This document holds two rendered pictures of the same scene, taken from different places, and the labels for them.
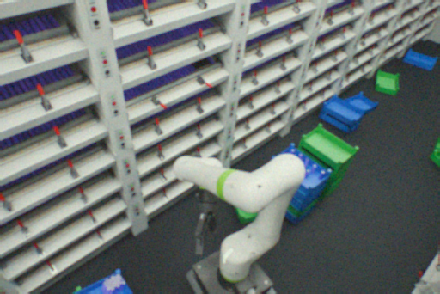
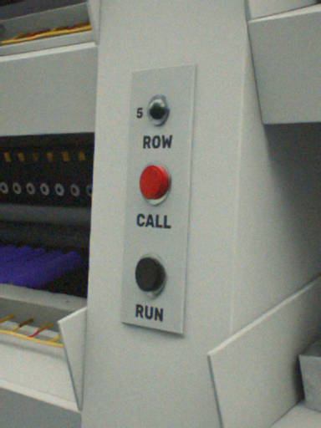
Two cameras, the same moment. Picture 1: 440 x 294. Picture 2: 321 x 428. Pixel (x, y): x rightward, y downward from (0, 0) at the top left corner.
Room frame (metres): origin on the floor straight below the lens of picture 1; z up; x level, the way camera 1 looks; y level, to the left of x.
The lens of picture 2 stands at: (1.48, -0.44, 0.99)
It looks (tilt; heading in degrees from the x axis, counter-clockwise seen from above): 1 degrees down; 88
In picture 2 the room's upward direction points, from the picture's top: 3 degrees clockwise
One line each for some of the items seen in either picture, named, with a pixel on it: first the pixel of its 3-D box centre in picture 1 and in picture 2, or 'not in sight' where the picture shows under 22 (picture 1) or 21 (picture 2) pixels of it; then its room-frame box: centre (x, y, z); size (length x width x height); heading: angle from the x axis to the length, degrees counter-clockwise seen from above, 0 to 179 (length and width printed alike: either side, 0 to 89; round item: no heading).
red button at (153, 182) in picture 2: not in sight; (156, 182); (1.49, -0.08, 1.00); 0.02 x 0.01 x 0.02; 135
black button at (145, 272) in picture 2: not in sight; (152, 274); (1.49, -0.08, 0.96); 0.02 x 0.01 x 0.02; 135
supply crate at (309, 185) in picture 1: (299, 168); not in sight; (1.30, -0.52, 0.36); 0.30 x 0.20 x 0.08; 44
